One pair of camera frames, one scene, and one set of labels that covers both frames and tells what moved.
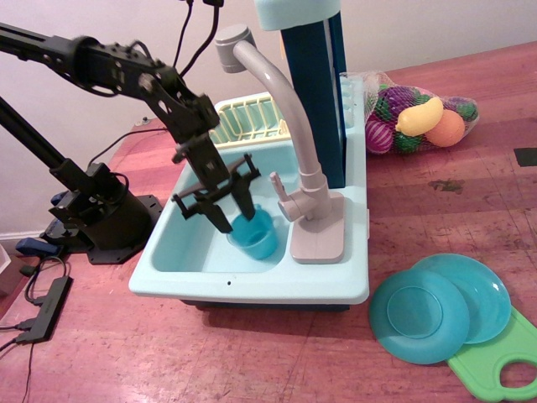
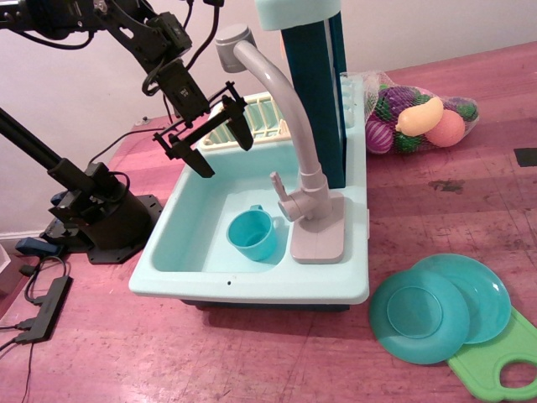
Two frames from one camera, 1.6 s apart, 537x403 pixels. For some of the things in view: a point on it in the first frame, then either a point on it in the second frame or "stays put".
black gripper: x=213 y=170 to x=181 y=87
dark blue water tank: x=313 y=46 stays put
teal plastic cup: x=257 y=236 stays put
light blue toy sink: x=190 y=259 stays put
